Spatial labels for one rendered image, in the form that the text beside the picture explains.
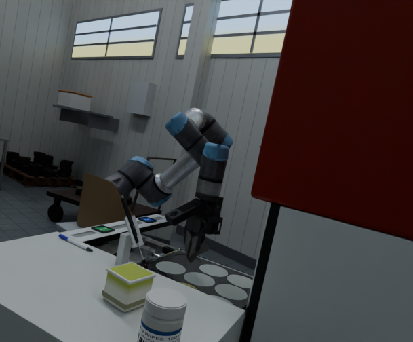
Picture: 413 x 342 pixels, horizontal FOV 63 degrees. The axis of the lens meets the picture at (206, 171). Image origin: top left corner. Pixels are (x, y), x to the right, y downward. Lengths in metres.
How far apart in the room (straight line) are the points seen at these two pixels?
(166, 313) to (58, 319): 0.22
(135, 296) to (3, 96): 7.14
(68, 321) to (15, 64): 7.26
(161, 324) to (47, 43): 7.66
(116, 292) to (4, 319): 0.20
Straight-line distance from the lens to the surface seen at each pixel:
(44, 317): 0.71
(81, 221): 1.70
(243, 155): 4.12
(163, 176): 1.60
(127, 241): 0.92
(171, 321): 0.59
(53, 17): 8.17
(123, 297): 0.73
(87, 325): 0.70
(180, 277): 1.10
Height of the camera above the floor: 1.33
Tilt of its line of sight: 5 degrees down
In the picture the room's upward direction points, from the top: 11 degrees clockwise
